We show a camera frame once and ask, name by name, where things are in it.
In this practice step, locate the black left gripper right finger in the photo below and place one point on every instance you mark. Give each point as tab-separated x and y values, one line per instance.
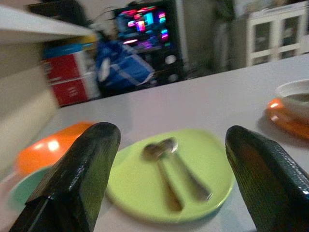
268	183

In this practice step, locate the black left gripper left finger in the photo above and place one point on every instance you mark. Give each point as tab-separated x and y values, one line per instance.
72	183

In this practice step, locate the metal spoon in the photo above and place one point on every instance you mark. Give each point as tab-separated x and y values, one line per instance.
150	152
193	186

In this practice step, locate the orange plate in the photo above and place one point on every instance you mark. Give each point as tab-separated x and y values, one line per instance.
277	116
41	154

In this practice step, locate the teal plate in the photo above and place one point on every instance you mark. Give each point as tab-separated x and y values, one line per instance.
24	188

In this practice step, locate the lime green plate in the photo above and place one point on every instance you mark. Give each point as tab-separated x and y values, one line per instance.
135	183

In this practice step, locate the white bowl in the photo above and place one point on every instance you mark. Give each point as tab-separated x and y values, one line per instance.
294	106

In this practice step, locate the red cardboard box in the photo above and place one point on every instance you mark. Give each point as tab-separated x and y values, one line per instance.
70	93
62	67

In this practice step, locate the blue bag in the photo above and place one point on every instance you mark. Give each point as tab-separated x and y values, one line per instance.
125	67

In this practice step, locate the blue box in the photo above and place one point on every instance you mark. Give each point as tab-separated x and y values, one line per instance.
62	49

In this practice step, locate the white glass door cabinet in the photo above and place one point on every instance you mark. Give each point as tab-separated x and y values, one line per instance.
275	36

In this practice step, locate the white shelf board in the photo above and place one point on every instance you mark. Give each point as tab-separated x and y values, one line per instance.
29	26

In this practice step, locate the black computer tower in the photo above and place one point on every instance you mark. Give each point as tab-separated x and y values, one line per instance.
144	29

